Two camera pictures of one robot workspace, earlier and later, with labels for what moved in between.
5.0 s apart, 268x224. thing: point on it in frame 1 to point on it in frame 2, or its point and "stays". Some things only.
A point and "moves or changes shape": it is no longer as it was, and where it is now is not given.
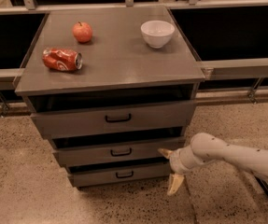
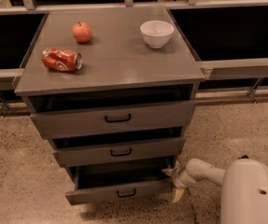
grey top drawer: [63, 118] stays
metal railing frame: [233, 32] stays
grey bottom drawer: [104, 173] moves or changes shape
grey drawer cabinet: [109, 89] stays
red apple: [82, 32] stays
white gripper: [177, 163] to [177, 178]
